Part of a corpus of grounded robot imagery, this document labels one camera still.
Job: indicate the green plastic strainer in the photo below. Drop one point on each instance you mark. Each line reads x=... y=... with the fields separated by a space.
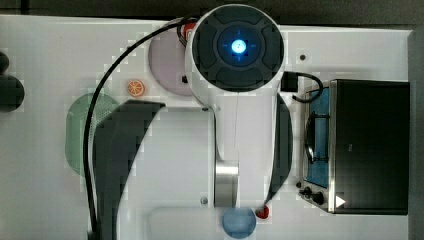
x=75 y=125

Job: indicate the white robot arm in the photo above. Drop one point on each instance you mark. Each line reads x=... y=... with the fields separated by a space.
x=200 y=167

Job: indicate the purple round plate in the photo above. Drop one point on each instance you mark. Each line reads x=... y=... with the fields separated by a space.
x=166 y=59

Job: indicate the orange slice toy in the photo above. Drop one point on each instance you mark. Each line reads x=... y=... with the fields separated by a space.
x=135 y=88

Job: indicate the red ketchup bottle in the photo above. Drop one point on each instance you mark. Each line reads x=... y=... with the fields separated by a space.
x=187 y=28

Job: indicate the red strawberry toy near bowl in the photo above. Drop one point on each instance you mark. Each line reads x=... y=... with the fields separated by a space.
x=263 y=212

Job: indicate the blue round bowl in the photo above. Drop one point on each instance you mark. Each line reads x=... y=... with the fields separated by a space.
x=239 y=223

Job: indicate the black silver toaster oven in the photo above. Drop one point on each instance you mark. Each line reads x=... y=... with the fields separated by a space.
x=356 y=147

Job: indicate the black round object left edge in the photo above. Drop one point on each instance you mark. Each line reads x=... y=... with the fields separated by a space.
x=12 y=91

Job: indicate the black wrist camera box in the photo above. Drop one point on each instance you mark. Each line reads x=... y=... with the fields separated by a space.
x=289 y=82

